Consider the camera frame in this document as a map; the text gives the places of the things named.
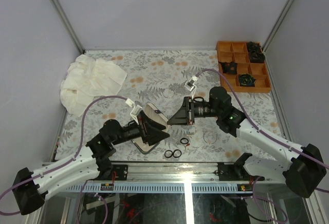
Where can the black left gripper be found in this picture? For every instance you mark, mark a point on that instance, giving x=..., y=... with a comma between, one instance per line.
x=155, y=130

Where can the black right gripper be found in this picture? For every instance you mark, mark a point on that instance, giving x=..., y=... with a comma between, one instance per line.
x=181, y=117

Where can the cream and navy jewelry box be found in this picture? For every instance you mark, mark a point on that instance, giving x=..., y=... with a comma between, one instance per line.
x=155, y=114

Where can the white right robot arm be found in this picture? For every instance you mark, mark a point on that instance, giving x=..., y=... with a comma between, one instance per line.
x=301, y=168

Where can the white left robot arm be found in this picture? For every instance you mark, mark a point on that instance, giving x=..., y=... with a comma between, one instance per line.
x=31, y=189

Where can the dark fabric flower orange dots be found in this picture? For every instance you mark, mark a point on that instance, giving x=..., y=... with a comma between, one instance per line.
x=229, y=67

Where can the dark green fabric flower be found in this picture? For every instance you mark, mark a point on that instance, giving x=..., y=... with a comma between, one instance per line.
x=246, y=80

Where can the orange divided tray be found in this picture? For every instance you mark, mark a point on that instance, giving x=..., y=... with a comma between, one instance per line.
x=228, y=51

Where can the white crumpled cloth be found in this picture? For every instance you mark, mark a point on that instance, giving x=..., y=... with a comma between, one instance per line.
x=88, y=78

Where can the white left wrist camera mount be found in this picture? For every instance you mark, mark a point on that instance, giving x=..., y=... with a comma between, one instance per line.
x=136, y=108

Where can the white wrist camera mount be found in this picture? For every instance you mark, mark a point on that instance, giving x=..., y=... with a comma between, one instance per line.
x=190, y=86
x=136, y=108

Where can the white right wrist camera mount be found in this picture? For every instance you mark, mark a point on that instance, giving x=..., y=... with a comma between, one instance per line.
x=190, y=86

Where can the aluminium rail frame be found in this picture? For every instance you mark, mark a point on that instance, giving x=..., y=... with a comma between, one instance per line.
x=158, y=177

